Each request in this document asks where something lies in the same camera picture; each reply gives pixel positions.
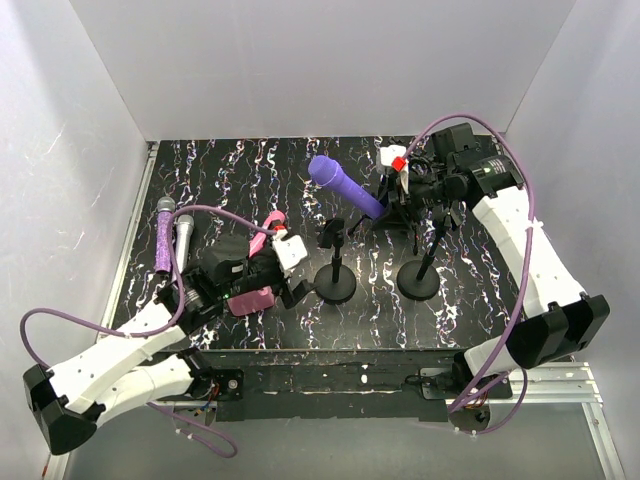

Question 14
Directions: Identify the black tripod shock-mount stand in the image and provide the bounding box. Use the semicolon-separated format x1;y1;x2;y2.
347;182;429;255

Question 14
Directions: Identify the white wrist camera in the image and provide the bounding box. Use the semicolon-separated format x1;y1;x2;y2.
271;235;309;277
376;145;409;193

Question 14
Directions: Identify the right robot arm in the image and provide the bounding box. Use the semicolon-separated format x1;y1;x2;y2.
372;118;610;407

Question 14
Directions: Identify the purple glitter microphone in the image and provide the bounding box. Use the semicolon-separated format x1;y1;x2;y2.
154;196;176;274

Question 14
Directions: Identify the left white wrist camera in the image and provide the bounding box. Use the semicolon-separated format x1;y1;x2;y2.
271;235;309;277

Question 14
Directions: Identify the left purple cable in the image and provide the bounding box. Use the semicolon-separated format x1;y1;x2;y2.
18;204;281;459

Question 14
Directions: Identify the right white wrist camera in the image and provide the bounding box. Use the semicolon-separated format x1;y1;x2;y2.
376;145;409;193

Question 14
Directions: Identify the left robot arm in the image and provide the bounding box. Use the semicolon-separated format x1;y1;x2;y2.
23;235;312;455

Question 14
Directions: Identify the pink microphone holder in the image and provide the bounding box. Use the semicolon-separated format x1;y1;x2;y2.
228;287;276;317

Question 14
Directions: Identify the silver microphone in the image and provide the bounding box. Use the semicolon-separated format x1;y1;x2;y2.
171;214;194;282

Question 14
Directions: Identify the purple smooth microphone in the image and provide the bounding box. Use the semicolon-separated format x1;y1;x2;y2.
308;155;385;219

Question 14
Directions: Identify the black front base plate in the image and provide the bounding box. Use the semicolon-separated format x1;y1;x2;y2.
199;347;511;421

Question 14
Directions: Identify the pink microphone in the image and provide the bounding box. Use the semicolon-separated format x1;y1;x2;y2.
248;210;287;259

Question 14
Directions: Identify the black round-base stand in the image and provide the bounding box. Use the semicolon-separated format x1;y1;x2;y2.
313;217;356;305
396;205;461;301

